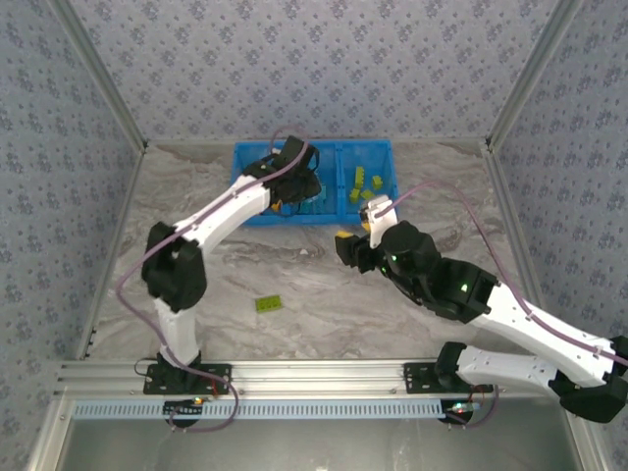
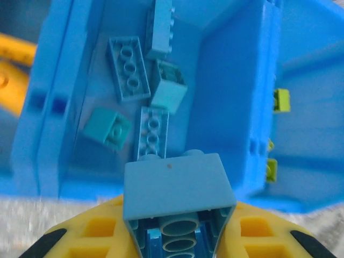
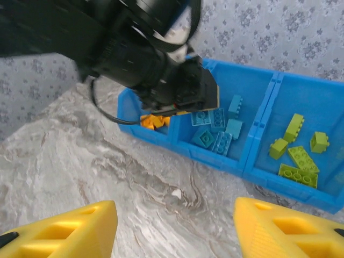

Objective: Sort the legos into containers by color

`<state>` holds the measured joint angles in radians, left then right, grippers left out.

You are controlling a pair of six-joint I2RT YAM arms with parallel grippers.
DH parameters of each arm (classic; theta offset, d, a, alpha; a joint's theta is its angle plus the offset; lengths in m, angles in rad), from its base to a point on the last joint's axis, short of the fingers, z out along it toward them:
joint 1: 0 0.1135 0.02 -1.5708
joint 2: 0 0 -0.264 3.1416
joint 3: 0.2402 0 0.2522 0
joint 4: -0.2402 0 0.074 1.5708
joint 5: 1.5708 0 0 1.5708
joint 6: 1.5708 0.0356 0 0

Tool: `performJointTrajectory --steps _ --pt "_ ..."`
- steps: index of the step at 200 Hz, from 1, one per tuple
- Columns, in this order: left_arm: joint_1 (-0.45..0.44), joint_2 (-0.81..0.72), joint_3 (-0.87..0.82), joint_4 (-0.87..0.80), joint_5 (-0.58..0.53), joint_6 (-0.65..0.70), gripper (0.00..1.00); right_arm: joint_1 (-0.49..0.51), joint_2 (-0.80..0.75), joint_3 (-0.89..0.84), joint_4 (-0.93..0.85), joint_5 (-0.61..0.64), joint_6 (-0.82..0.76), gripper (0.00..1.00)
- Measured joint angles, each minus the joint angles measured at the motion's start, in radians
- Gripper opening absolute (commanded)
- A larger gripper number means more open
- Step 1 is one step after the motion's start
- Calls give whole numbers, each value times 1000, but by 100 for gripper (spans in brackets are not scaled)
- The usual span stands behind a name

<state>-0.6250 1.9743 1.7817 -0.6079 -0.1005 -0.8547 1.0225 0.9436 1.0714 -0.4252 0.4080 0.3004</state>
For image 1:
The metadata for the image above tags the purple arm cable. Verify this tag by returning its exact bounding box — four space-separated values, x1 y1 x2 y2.
115 126 311 434
372 181 628 431

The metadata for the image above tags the short aluminium corner post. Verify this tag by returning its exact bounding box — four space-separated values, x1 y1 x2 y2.
561 395 612 471
26 395 75 471

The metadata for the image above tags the light blue slotted cable duct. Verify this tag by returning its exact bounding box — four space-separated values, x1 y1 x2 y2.
72 398 455 421

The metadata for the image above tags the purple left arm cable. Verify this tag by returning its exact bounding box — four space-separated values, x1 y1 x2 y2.
115 126 311 434

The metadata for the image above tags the small black electronics board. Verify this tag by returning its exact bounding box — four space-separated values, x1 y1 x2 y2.
163 397 205 419
440 399 485 426

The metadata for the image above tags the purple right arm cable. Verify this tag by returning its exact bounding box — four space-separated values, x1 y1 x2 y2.
372 181 628 431

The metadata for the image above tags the grey metal panel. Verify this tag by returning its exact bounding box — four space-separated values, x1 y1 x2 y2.
63 416 583 471

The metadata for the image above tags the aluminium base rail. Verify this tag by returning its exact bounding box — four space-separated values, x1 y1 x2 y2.
53 359 589 397

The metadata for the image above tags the blue three-compartment bin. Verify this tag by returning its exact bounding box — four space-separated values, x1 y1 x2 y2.
230 139 401 228

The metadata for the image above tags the aluminium frame post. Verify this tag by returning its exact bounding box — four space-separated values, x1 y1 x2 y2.
47 0 149 150
484 0 586 150

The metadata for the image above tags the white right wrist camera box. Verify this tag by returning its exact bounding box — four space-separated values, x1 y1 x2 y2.
359 194 396 250

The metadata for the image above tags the aluminium table side rail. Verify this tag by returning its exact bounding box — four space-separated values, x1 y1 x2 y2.
76 144 151 362
482 142 561 358

